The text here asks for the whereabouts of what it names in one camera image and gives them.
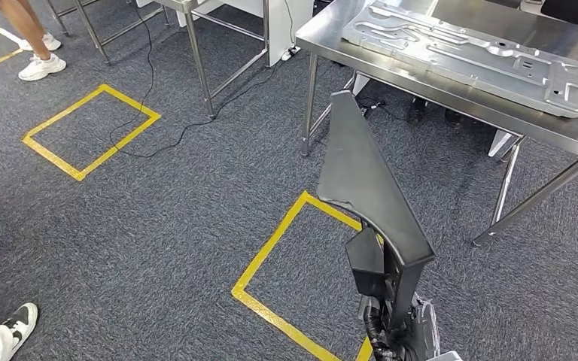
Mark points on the stamped sheet metal panel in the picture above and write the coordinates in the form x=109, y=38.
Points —
x=468, y=55

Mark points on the person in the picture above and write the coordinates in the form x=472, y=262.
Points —
x=17, y=324
x=416, y=112
x=39, y=65

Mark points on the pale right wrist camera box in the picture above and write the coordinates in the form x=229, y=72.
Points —
x=443, y=357

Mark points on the white power strip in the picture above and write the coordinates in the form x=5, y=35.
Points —
x=290, y=52

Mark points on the black plastic frame part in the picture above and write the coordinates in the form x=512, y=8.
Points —
x=369, y=174

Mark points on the stainless steel table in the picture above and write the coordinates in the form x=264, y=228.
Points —
x=199, y=60

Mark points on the steel table frame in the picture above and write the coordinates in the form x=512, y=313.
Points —
x=91, y=32

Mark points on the white cabinet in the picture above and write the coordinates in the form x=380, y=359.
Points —
x=289, y=20

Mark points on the yellow floor tape square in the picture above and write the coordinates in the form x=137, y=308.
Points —
x=131, y=101

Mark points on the stainless steel workbench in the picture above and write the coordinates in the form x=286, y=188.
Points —
x=329, y=45

